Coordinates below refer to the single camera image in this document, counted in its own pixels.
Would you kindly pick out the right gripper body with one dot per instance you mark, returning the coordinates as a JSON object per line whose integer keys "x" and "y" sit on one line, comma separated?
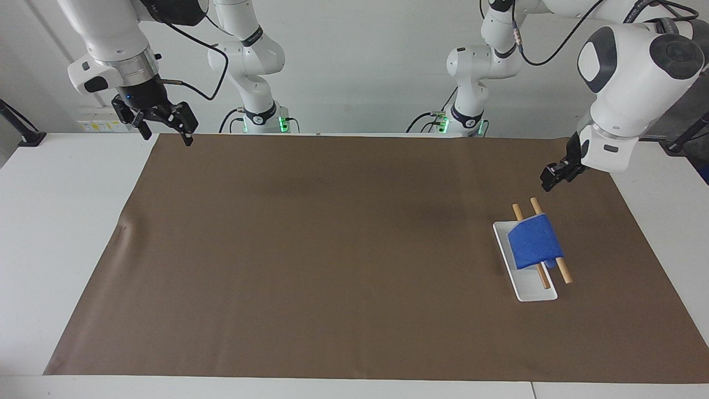
{"x": 143, "y": 93}

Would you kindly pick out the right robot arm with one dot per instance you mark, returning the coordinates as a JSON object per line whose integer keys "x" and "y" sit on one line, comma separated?
{"x": 111, "y": 33}

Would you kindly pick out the black stand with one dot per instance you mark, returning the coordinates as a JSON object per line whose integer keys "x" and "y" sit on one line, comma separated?
{"x": 684, "y": 138}
{"x": 29, "y": 136}

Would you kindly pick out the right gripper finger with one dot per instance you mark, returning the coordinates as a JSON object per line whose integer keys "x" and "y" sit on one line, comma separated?
{"x": 133, "y": 117}
{"x": 180, "y": 115}

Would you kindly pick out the wooden rod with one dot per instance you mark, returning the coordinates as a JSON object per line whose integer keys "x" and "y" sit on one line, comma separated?
{"x": 544, "y": 278}
{"x": 564, "y": 271}

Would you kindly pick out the blue towel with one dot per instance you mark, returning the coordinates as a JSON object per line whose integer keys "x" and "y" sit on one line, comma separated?
{"x": 534, "y": 241}

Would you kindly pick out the white rack base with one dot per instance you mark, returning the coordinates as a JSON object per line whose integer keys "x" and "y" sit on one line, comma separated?
{"x": 529, "y": 288}

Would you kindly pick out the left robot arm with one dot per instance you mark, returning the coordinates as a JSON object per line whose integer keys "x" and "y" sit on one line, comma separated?
{"x": 637, "y": 72}

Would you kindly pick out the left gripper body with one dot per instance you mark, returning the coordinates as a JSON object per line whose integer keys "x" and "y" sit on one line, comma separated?
{"x": 573, "y": 149}

